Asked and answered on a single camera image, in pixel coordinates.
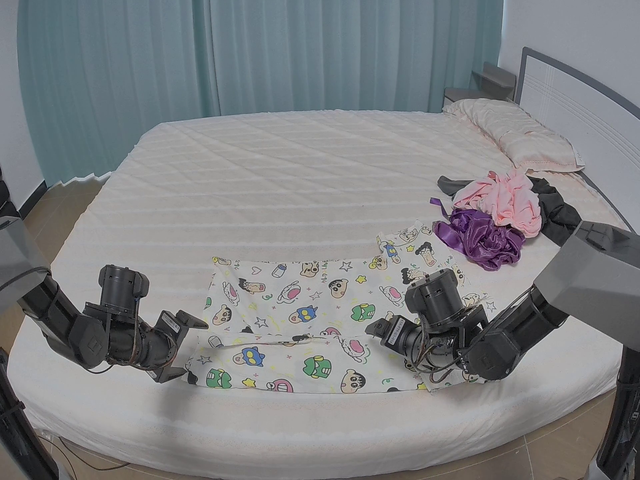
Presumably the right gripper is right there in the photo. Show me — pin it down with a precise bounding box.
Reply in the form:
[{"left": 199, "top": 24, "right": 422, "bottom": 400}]
[{"left": 380, "top": 314, "right": 426, "bottom": 364}]

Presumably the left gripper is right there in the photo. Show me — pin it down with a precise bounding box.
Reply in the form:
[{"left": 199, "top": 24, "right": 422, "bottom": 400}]
[{"left": 132, "top": 310, "right": 210, "bottom": 384}]

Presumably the white printed pyjama top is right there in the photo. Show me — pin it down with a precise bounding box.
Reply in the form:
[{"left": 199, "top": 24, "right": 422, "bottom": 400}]
[{"left": 187, "top": 218, "right": 496, "bottom": 394}]

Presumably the bed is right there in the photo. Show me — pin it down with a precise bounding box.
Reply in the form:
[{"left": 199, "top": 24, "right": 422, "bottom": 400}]
[{"left": 0, "top": 45, "right": 640, "bottom": 469}]

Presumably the purple garment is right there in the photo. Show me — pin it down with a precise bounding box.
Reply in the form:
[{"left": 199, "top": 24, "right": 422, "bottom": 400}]
[{"left": 430, "top": 196, "right": 525, "bottom": 271}]

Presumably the pink garment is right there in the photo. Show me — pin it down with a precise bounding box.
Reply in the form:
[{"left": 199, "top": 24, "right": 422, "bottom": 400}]
[{"left": 452, "top": 170, "right": 543, "bottom": 241}]

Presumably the dark grey garment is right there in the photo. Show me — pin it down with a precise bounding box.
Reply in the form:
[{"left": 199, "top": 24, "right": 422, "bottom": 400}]
[{"left": 437, "top": 175, "right": 583, "bottom": 246}]

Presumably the cream pillow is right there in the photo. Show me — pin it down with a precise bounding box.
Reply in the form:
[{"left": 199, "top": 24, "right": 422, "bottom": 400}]
[{"left": 442, "top": 99, "right": 586, "bottom": 174}]

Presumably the grey bedside table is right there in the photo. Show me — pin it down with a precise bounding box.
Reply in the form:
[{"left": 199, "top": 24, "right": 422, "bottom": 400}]
[{"left": 443, "top": 62, "right": 517, "bottom": 104}]

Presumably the blue-green curtain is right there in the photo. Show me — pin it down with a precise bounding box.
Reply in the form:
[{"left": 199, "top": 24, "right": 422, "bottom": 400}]
[{"left": 17, "top": 0, "right": 506, "bottom": 184}]

